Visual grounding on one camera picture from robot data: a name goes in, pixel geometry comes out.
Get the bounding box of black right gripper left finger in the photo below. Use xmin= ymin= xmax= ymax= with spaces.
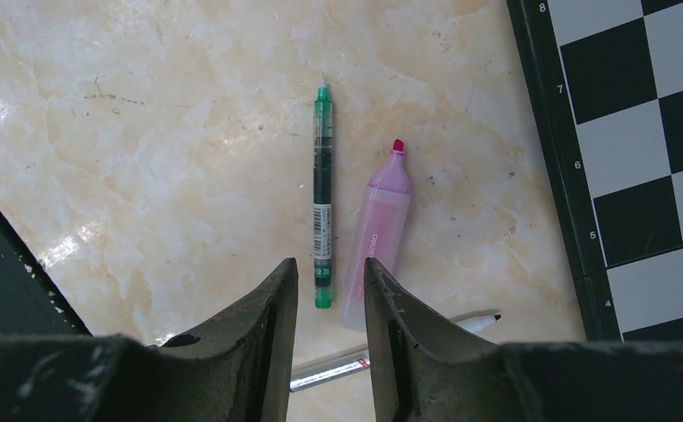
xmin=0 ymin=258 xmax=298 ymax=421

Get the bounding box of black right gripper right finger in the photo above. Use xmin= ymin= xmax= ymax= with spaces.
xmin=364 ymin=258 xmax=683 ymax=421

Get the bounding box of white marker dark blue cap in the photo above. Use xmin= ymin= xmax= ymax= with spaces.
xmin=289 ymin=313 xmax=502 ymax=393

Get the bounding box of pink highlighter pen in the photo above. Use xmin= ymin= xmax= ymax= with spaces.
xmin=339 ymin=139 xmax=412 ymax=331

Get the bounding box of green gel pen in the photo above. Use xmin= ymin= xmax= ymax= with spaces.
xmin=313 ymin=77 xmax=333 ymax=309

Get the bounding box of black white chessboard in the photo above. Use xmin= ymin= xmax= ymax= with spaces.
xmin=508 ymin=1 xmax=683 ymax=341

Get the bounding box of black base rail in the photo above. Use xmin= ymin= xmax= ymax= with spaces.
xmin=0 ymin=211 xmax=91 ymax=336

